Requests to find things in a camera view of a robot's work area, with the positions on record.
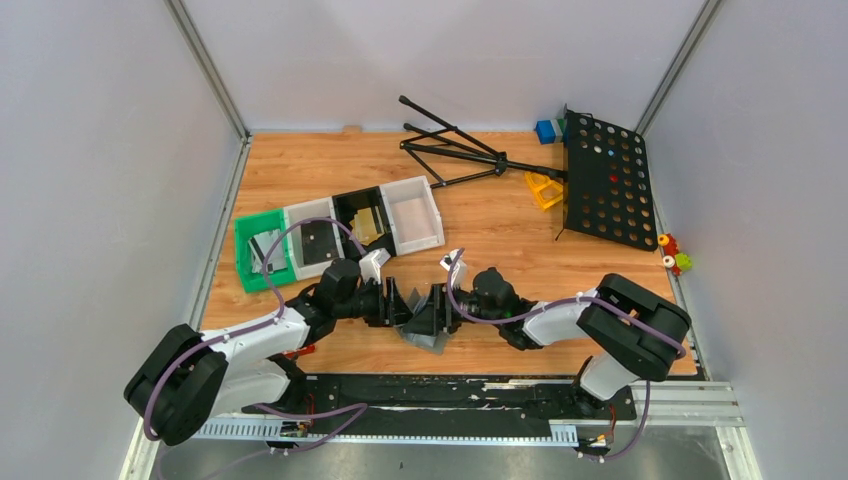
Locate colourful toy figure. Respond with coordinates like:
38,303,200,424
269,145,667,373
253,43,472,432
657,233,693,277

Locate white empty bin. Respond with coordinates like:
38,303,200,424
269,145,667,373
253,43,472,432
378,176,445,256

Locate black folding stand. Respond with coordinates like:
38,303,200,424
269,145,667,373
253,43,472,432
398,95,569,189

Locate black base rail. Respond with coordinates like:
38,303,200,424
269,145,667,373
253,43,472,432
270,374,637,438

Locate blue toy block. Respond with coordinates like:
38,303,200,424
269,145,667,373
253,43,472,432
534,118,566,145

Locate black card in bin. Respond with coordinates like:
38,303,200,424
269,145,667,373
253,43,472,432
300,221,339,266

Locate gold cards in bin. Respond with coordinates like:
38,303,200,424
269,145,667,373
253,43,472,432
351,208,385,245

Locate white bin with black card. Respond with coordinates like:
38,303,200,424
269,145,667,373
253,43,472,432
283,197,344,280

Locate yellow toy frame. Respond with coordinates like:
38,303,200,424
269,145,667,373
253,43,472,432
524,172,564,211

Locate red toy window block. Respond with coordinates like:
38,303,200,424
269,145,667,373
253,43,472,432
285,345,316,360

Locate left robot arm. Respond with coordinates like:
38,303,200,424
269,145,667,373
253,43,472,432
123,249,411,446

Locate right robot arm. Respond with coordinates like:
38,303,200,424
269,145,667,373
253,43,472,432
400,249,692,418

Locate green plastic bin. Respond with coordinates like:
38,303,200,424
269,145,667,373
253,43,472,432
234,209,296,293

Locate silver cards in bin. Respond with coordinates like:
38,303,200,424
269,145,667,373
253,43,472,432
247,229,288,274

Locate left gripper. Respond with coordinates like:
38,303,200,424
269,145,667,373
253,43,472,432
335,277,415,328

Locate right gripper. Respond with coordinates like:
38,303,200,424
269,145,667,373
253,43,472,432
403,282,503,335

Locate grey card holder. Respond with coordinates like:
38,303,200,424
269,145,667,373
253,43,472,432
398,283,461,355

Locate black perforated tray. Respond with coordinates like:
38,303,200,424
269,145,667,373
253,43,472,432
562,109,658,252

